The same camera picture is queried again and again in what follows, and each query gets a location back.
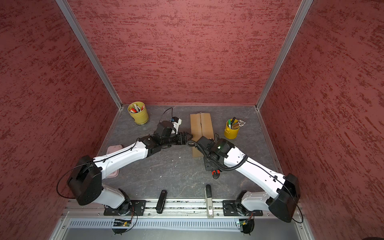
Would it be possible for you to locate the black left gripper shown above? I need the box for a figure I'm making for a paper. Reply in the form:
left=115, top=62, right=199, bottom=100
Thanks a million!
left=161, top=131, right=193, bottom=147

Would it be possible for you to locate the red black utility knife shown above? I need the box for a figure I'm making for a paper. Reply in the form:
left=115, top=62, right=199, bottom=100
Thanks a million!
left=212, top=170, right=221, bottom=180

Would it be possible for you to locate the brown cardboard express box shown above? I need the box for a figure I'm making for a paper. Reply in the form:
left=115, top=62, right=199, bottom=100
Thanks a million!
left=190, top=113, right=214, bottom=142

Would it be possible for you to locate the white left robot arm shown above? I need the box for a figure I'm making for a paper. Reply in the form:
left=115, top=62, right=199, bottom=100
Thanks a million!
left=67, top=121, right=193, bottom=215

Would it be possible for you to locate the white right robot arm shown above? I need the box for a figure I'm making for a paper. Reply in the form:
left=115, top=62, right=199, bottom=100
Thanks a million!
left=187, top=137, right=300, bottom=223

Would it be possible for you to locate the yellow pencil cup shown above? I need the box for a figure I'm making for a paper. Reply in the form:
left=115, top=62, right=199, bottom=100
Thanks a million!
left=224, top=119, right=240, bottom=140

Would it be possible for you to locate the coloured pencils bundle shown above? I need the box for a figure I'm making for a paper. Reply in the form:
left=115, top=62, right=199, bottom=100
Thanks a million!
left=233, top=120, right=246, bottom=129

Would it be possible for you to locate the yellow-green pen holder cup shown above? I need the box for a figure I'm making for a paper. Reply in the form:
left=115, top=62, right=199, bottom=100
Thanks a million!
left=128, top=102, right=149, bottom=125

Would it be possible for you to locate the pink flat case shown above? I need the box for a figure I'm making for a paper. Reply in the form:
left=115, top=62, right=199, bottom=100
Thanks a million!
left=106, top=145, right=123, bottom=179

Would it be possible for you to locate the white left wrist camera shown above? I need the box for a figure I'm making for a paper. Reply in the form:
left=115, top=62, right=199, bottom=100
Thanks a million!
left=171, top=117, right=182, bottom=134

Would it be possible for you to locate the silver latch with black handle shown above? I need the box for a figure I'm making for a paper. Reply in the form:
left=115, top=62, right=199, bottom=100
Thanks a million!
left=205, top=185, right=214, bottom=219

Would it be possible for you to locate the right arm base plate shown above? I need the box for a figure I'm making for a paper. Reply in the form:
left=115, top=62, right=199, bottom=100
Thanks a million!
left=222, top=200, right=264, bottom=217

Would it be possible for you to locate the aluminium front rail frame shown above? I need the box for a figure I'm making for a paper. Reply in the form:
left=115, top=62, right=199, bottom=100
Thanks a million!
left=49, top=196, right=316, bottom=240

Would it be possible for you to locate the black handle on rail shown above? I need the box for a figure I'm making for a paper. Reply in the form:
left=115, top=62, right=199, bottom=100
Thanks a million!
left=156, top=190, right=168, bottom=214

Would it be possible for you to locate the right circuit board with wires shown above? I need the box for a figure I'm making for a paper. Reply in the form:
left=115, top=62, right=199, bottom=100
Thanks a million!
left=239, top=219, right=255, bottom=235

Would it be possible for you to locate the circuit board with wires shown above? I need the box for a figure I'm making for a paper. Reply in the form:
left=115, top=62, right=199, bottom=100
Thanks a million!
left=112, top=219, right=132, bottom=235
left=239, top=219, right=255, bottom=235

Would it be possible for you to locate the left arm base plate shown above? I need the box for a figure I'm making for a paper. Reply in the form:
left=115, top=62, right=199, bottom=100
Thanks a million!
left=104, top=200, right=147, bottom=217

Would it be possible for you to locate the left circuit board with wires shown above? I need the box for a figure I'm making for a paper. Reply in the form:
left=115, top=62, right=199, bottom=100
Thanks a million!
left=112, top=219, right=132, bottom=235

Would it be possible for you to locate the aluminium corner post left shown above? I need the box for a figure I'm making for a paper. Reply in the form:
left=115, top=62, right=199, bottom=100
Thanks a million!
left=55, top=0, right=124, bottom=110

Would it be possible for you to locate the aluminium corner post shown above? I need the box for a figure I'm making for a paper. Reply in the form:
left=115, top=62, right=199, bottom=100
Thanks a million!
left=254, top=0, right=314, bottom=110
left=55, top=0, right=124, bottom=110

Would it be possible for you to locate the aluminium corner post right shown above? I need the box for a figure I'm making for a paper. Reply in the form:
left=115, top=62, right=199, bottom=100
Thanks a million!
left=254, top=0, right=314, bottom=110

